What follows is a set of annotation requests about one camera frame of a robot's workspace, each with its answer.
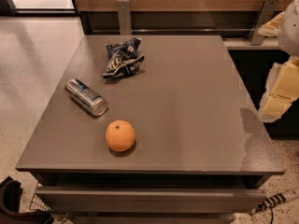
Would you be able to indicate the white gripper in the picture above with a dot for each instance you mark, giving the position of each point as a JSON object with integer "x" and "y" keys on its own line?
{"x": 290, "y": 32}

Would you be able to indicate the silver blue redbull can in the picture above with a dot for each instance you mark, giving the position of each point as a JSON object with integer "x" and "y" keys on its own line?
{"x": 94, "y": 103}

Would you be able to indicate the crumpled blue chip bag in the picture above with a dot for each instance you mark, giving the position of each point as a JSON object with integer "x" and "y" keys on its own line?
{"x": 123, "y": 59}

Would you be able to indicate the orange fruit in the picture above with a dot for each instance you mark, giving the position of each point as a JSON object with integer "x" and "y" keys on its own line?
{"x": 120, "y": 135}

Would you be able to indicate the grey drawer front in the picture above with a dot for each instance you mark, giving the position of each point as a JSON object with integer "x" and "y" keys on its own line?
{"x": 149, "y": 200}

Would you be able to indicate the black curved plastic object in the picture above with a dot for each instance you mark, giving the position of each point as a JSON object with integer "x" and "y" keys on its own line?
{"x": 10, "y": 200}

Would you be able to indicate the right metal bracket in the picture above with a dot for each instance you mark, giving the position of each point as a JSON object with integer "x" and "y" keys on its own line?
{"x": 265, "y": 14}

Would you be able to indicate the metal bracket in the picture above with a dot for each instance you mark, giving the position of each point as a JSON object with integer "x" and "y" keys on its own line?
{"x": 124, "y": 17}
{"x": 265, "y": 14}

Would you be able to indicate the left metal bracket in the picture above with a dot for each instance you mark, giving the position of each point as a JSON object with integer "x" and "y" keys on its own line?
{"x": 124, "y": 17}

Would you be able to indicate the wire mesh basket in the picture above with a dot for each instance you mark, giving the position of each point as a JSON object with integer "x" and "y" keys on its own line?
{"x": 37, "y": 204}

